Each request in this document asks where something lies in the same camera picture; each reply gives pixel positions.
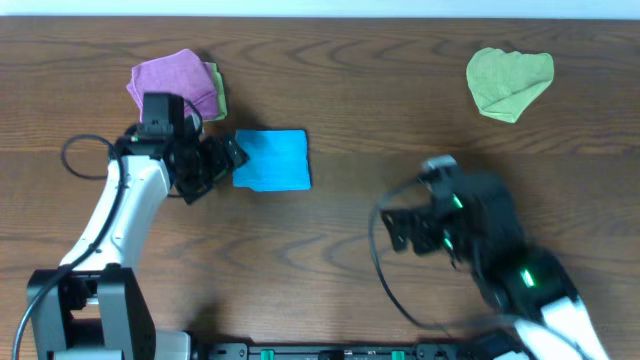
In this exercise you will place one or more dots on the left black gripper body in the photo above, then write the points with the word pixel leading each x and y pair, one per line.
pixel 209 163

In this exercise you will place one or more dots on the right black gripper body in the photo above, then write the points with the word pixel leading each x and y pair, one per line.
pixel 432 237

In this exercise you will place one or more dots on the folded green microfiber cloth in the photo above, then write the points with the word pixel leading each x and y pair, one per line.
pixel 218 83

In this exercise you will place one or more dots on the blue microfiber cloth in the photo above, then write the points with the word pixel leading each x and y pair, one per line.
pixel 278 161

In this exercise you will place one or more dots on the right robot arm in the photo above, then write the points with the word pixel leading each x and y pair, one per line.
pixel 539 313

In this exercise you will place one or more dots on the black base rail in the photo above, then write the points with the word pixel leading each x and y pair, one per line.
pixel 420 351

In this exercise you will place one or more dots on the crumpled green microfiber cloth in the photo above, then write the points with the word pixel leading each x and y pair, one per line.
pixel 503 84

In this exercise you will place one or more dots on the folded purple microfiber cloth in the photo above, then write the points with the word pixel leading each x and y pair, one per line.
pixel 183 74

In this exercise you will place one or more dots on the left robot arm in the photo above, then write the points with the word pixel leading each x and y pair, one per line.
pixel 91 305

